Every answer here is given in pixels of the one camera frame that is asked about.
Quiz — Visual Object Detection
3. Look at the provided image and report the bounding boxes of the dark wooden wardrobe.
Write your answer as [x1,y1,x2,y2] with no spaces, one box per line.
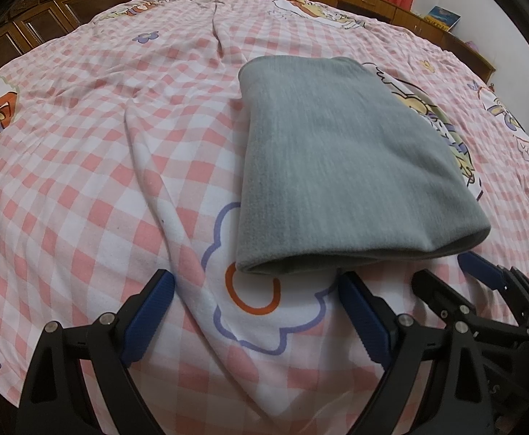
[0,0,141,87]

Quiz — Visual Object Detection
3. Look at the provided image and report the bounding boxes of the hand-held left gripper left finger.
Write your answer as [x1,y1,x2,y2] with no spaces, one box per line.
[16,269,176,435]

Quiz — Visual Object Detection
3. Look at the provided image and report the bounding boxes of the grey pants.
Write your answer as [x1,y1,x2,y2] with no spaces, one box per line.
[235,55,492,277]

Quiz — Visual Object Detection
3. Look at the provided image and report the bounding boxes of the pink checked printed blanket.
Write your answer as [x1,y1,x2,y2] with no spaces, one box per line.
[0,0,529,435]

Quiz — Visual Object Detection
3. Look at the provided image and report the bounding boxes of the blue book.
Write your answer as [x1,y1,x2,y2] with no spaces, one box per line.
[425,5,463,32]

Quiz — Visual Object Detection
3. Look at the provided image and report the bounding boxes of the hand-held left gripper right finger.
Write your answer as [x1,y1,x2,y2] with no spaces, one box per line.
[337,271,494,435]

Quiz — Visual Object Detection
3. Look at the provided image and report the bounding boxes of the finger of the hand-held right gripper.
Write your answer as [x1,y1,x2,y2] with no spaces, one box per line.
[457,252,529,329]
[411,269,529,341]

